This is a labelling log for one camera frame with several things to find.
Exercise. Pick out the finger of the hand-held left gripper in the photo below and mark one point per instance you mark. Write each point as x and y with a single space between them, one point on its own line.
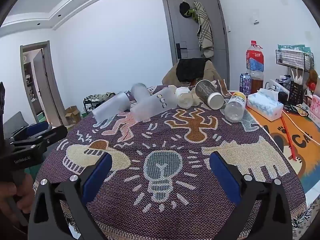
37 128
53 134

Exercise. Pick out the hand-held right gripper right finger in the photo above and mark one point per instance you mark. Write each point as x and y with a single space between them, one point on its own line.
223 177

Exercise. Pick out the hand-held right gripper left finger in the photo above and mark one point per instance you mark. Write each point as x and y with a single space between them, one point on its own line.
97 176

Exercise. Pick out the plain frosted plastic cup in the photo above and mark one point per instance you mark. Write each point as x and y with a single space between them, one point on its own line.
112 107

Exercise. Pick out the frosted cup with stickers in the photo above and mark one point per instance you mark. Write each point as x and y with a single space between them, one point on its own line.
150 106

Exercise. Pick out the dark printed paper cup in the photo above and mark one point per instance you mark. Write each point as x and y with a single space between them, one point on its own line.
206 90

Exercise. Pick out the small frosted plastic cup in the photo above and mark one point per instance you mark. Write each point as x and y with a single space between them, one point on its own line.
140 91

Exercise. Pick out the person's left hand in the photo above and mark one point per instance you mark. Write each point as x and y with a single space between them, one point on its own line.
5 197

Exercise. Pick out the grey sofa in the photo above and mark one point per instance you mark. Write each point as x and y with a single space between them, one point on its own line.
13 125

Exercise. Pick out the cardboard box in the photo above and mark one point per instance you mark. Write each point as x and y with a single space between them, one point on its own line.
72 115

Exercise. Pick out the grey interior doorway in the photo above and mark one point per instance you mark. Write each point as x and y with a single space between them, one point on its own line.
47 85

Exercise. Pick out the black shoe rack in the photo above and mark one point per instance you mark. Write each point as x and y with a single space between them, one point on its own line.
96 100

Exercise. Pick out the printed woven blanket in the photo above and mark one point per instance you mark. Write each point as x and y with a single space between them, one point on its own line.
175 141

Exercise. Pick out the clear bottle with yellow label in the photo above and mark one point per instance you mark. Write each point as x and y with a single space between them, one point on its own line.
233 110

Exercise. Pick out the red stick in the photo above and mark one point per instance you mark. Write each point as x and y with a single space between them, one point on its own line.
287 137

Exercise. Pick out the white tissue pack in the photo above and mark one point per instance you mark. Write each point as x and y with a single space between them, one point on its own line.
265 105

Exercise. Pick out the orange cartoon desk mat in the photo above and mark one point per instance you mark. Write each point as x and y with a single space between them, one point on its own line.
307 160

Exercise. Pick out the small clear plastic jar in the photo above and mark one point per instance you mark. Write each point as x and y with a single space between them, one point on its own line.
184 97

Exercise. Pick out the blue drink carton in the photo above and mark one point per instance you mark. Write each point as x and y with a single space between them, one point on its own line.
245 83

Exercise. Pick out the white power strip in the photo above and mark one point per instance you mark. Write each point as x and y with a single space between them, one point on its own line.
276 86

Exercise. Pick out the black utensil holder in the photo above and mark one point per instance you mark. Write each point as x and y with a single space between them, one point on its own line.
297 92

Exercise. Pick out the black cloth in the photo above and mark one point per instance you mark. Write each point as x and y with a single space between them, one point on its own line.
190 68

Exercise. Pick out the pink box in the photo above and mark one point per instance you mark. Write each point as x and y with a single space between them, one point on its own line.
315 107

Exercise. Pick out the large bottle with red label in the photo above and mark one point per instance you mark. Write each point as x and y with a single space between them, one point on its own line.
255 60

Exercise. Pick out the brown plush toy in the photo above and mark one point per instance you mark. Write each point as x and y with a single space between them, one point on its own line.
313 76

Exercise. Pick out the plaid scarf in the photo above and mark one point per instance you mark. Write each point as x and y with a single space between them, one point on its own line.
205 30

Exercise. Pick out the grey door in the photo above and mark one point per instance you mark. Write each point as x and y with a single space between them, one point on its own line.
180 25

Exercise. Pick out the green plush toy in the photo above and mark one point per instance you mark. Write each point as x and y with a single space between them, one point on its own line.
191 13

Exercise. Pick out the black hat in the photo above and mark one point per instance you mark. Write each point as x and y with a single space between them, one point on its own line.
184 8

